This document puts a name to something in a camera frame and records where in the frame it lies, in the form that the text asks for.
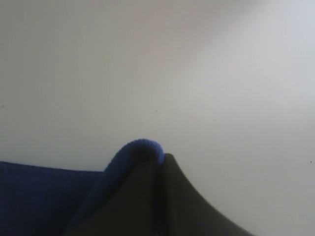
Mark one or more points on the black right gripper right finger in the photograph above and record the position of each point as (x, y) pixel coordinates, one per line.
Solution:
(182, 211)

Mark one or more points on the blue towel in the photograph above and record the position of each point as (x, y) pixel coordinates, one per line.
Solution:
(41, 201)

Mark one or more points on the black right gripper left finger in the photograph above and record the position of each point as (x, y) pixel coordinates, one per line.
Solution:
(129, 212)

